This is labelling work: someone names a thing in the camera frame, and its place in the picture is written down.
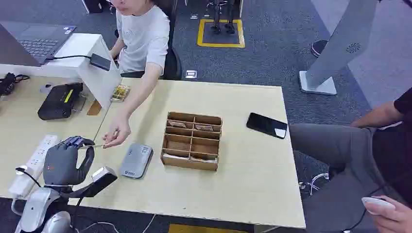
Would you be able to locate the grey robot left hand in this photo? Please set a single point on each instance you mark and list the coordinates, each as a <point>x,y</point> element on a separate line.
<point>61,165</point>

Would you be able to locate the thin card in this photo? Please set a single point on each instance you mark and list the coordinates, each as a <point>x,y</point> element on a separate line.
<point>93,146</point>

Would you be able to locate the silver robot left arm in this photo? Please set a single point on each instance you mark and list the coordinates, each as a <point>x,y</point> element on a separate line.
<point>37,209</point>

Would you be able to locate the white power strip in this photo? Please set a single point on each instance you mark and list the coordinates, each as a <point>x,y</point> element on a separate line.
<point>32,165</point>

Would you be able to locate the black box device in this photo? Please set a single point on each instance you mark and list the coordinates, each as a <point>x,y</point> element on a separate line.
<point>59,102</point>

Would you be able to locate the person's hand holding card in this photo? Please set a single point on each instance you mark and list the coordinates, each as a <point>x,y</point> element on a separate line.
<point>116,133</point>

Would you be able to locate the grey card reader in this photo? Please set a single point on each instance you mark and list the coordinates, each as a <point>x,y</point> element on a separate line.
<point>136,160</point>

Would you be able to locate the white desk riser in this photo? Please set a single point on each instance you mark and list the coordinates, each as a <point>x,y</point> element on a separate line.
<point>93,80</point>

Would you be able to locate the black power adapter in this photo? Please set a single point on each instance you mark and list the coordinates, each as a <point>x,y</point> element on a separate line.
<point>100,61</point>

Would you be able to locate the card with dark print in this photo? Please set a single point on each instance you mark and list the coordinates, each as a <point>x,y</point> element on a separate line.
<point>177,124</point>

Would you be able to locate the grey laptop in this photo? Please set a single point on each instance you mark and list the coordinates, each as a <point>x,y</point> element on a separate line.
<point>32,41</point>

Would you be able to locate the wooden card box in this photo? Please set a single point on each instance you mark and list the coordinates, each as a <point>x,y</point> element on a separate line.
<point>191,141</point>

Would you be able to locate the card with pale print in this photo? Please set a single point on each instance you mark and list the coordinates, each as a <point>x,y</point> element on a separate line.
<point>204,128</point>

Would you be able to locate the black office chair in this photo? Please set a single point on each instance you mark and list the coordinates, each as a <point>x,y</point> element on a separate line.
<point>172,64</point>

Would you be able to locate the person in white shirt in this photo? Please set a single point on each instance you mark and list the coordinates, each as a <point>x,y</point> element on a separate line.
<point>145,38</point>

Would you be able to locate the silver floor socket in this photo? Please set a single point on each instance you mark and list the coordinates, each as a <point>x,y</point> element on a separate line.
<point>191,74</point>

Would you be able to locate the black smartphone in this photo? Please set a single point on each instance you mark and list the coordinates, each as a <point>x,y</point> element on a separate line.
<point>266,125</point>

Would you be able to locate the black robot legs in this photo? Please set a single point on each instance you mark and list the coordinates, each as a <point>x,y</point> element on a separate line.
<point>222,19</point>

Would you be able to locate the chrome chair base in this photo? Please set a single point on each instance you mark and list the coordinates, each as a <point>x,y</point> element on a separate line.
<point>314,185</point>

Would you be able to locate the black round base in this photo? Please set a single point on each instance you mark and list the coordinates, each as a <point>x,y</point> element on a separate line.
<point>318,47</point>

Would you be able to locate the person in dark shirt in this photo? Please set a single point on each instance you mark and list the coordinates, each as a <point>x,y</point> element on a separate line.
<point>354,160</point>

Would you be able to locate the white kiosk stand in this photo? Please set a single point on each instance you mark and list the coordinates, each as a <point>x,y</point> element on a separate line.
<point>338,45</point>

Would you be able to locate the white computer mouse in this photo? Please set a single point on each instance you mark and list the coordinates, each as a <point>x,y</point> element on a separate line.
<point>377,204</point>

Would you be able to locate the person's hand on mouse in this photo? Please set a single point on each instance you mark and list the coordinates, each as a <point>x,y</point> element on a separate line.
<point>391,217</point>

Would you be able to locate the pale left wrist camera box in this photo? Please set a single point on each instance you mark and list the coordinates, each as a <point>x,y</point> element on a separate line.
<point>103,178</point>

